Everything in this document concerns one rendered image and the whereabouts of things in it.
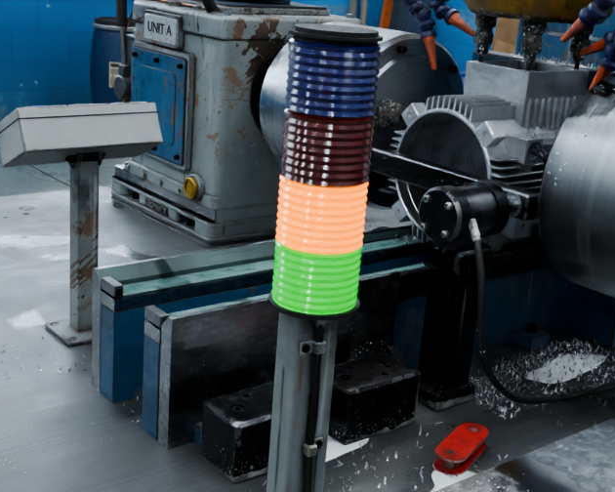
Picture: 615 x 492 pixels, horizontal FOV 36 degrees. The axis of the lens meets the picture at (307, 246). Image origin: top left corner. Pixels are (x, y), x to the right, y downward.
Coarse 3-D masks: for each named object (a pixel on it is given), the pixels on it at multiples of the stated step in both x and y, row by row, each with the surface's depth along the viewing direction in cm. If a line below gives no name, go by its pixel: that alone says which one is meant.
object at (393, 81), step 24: (336, 24) 138; (360, 24) 138; (384, 48) 127; (408, 48) 129; (384, 72) 127; (408, 72) 130; (432, 72) 133; (456, 72) 135; (264, 96) 140; (384, 96) 128; (408, 96) 131; (432, 96) 134; (264, 120) 141; (384, 120) 127; (384, 144) 131; (384, 192) 134
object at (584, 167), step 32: (608, 96) 99; (576, 128) 99; (608, 128) 96; (544, 160) 102; (576, 160) 98; (608, 160) 95; (544, 192) 101; (576, 192) 98; (608, 192) 95; (544, 224) 102; (576, 224) 98; (608, 224) 95; (576, 256) 101; (608, 256) 97; (608, 288) 101
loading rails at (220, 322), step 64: (192, 256) 105; (256, 256) 109; (384, 256) 118; (512, 256) 118; (128, 320) 97; (192, 320) 88; (256, 320) 93; (384, 320) 105; (512, 320) 121; (128, 384) 99; (192, 384) 90; (256, 384) 95
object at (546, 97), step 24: (480, 72) 119; (504, 72) 116; (528, 72) 113; (552, 72) 116; (576, 72) 119; (504, 96) 116; (528, 96) 114; (552, 96) 117; (576, 96) 120; (528, 120) 115; (552, 120) 118
